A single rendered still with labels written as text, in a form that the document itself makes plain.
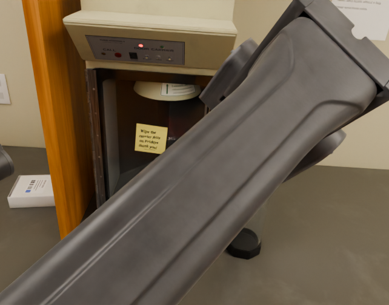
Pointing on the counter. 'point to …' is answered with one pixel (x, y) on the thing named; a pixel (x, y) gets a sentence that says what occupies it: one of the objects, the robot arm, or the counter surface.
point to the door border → (96, 135)
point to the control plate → (110, 44)
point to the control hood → (155, 30)
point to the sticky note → (150, 138)
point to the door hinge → (91, 132)
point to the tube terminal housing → (217, 11)
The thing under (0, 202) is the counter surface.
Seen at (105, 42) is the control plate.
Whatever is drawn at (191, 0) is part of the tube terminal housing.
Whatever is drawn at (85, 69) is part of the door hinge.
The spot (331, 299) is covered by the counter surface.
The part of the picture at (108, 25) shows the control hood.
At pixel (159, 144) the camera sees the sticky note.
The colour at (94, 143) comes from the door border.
